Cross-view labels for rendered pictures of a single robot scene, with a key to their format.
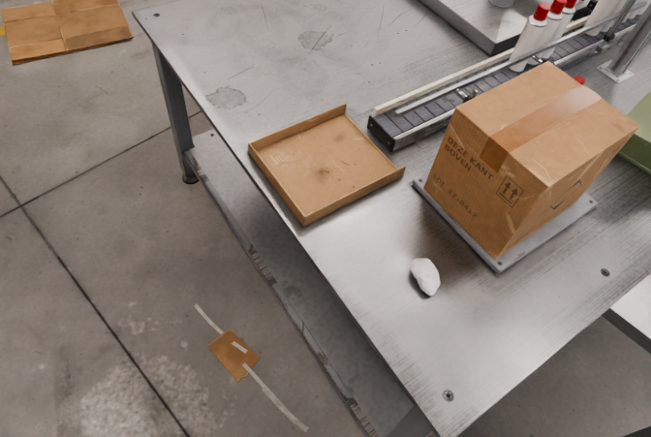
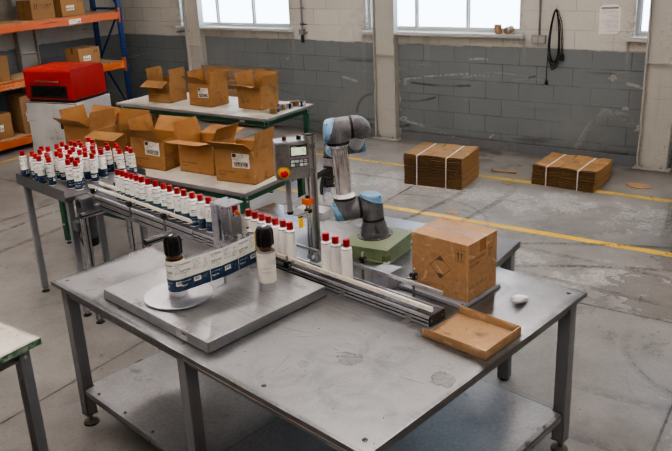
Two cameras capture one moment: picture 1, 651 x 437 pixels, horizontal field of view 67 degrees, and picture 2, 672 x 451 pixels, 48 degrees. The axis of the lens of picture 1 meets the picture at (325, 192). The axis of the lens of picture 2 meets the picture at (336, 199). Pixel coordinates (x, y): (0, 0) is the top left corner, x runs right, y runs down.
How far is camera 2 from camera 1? 314 cm
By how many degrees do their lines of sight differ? 78
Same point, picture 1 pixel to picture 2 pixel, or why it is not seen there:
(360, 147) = (449, 326)
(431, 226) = (486, 303)
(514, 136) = (474, 235)
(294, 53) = (372, 363)
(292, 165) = (482, 344)
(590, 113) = (443, 223)
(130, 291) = not seen: outside the picture
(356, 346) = (508, 430)
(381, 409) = (539, 415)
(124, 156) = not seen: outside the picture
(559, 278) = not seen: hidden behind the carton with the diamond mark
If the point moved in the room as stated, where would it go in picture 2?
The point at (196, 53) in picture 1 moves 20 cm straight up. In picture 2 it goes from (404, 404) to (403, 354)
